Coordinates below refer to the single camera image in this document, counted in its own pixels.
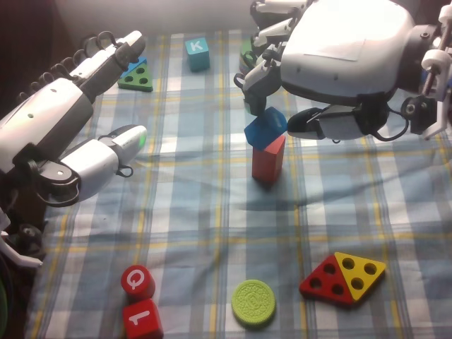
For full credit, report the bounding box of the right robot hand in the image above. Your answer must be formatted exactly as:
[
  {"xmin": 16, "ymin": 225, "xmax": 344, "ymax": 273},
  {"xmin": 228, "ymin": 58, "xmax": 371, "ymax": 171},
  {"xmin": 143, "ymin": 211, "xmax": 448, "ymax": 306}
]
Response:
[{"xmin": 234, "ymin": 0, "xmax": 417, "ymax": 141}]

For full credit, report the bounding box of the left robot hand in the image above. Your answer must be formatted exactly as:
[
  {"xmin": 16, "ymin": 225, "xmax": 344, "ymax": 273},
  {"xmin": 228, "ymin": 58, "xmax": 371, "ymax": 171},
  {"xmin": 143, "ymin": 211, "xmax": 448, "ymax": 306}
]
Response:
[{"xmin": 0, "ymin": 30, "xmax": 149, "ymax": 208}]

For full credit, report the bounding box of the blue house-shaped block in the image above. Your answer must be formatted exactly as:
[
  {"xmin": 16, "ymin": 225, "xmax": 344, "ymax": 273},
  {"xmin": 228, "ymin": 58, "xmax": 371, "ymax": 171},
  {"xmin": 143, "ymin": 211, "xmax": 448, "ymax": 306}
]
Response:
[{"xmin": 244, "ymin": 107, "xmax": 288, "ymax": 152}]

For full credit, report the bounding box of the red rectangular block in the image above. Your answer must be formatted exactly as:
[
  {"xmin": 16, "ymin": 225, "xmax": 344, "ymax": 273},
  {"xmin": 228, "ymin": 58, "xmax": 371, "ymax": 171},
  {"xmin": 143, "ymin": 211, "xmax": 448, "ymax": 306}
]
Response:
[{"xmin": 251, "ymin": 134, "xmax": 286, "ymax": 183}]

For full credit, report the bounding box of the green triangle with holes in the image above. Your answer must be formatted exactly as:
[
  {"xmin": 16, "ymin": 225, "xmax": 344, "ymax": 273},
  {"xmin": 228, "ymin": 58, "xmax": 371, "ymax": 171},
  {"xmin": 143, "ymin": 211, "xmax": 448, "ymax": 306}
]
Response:
[{"xmin": 118, "ymin": 64, "xmax": 155, "ymax": 93}]

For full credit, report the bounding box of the blue triangle with holes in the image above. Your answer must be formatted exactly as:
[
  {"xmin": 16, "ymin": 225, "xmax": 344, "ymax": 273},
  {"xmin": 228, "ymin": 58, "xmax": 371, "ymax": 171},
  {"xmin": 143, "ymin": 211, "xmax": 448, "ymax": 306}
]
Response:
[{"xmin": 121, "ymin": 57, "xmax": 148, "ymax": 77}]

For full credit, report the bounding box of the teal letter K cube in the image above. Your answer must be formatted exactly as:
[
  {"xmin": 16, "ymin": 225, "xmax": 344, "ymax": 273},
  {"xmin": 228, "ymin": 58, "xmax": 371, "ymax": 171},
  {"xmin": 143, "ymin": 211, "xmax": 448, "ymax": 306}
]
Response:
[{"xmin": 184, "ymin": 37, "xmax": 211, "ymax": 73}]

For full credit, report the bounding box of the blue plaid table cloth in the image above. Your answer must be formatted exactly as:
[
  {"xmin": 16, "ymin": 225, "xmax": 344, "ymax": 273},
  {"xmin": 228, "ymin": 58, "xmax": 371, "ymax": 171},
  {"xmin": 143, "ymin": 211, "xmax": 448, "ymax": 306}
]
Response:
[{"xmin": 24, "ymin": 24, "xmax": 452, "ymax": 339}]

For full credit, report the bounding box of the red letter Q cylinder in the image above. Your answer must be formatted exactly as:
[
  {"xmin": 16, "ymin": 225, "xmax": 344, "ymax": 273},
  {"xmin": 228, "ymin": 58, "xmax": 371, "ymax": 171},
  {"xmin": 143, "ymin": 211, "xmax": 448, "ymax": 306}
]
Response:
[{"xmin": 120, "ymin": 264, "xmax": 156, "ymax": 302}]

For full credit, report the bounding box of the yellow triangle with holes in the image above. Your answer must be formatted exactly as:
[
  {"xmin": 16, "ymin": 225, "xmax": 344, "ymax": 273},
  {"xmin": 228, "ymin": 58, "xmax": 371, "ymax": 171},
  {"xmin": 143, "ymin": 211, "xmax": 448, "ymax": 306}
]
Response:
[{"xmin": 333, "ymin": 251, "xmax": 387, "ymax": 304}]

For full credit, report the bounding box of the red number 1 cube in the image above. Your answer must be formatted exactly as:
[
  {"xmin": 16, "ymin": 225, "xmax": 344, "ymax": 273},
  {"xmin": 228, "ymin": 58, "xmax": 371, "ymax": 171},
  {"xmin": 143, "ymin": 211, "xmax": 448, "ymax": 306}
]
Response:
[{"xmin": 121, "ymin": 298, "xmax": 165, "ymax": 339}]

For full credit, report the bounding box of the red triangle with holes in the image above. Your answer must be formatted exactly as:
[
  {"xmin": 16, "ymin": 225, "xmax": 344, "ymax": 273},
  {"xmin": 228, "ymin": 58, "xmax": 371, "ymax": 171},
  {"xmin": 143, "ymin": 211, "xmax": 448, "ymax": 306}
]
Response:
[{"xmin": 299, "ymin": 254, "xmax": 354, "ymax": 309}]

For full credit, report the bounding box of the green round toy cookie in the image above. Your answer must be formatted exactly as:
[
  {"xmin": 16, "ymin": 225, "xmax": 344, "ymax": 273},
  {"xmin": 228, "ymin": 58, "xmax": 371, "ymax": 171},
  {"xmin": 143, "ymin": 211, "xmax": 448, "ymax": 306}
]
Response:
[{"xmin": 231, "ymin": 278, "xmax": 277, "ymax": 329}]

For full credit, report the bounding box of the multicolour ring stack toy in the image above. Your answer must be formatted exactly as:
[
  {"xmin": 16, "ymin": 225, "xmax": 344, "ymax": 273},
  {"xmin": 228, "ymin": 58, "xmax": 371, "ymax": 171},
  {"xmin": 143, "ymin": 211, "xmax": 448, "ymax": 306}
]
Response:
[{"xmin": 239, "ymin": 38, "xmax": 261, "ymax": 73}]

